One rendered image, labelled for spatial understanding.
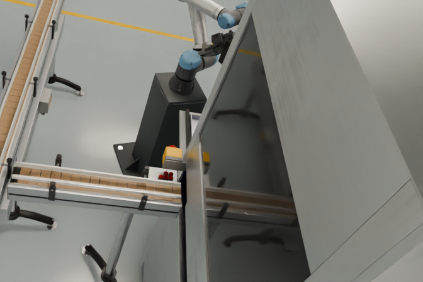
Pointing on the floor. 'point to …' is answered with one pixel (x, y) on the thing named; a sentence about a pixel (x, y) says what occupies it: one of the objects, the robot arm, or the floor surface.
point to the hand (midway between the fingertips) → (201, 55)
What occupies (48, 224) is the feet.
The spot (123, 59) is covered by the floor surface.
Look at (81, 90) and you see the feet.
